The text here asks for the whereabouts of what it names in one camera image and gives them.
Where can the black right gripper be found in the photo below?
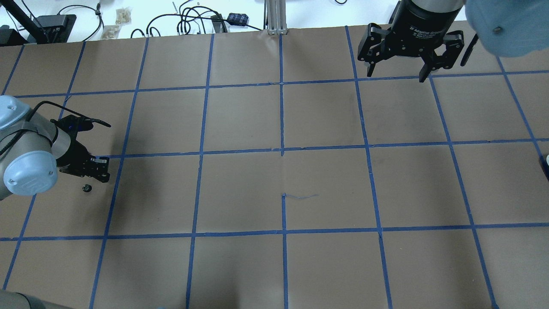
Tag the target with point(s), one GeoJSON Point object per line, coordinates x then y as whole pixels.
{"type": "Point", "coordinates": [422, 26]}

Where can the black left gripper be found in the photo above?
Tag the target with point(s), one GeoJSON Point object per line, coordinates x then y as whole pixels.
{"type": "Point", "coordinates": [73, 155]}

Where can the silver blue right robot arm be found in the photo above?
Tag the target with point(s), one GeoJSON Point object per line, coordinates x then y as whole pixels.
{"type": "Point", "coordinates": [505, 28]}

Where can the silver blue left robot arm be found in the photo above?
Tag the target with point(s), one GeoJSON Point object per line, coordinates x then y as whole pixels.
{"type": "Point", "coordinates": [35, 149]}

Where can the bag of small parts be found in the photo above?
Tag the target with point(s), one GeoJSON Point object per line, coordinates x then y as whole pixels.
{"type": "Point", "coordinates": [123, 16]}
{"type": "Point", "coordinates": [110, 32]}

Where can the aluminium frame post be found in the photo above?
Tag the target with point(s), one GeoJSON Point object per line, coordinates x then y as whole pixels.
{"type": "Point", "coordinates": [276, 18]}

